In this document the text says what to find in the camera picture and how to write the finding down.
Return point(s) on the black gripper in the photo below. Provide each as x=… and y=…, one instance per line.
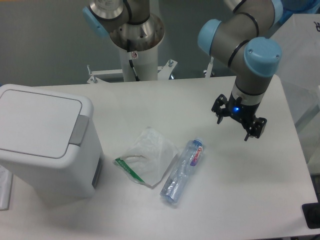
x=241, y=108

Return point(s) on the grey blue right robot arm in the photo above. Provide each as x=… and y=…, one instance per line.
x=240, y=45

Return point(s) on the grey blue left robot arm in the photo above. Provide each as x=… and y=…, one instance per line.
x=131, y=18

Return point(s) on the white push-lid trash can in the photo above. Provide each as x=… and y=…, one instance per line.
x=48, y=139

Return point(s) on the empty clear plastic bottle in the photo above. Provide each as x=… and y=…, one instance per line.
x=182, y=171

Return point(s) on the crumpled clear plastic bag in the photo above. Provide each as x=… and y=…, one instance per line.
x=147, y=160

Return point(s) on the black device at table edge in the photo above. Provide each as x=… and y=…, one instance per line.
x=311, y=213

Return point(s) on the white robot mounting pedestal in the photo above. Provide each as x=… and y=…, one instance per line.
x=137, y=66

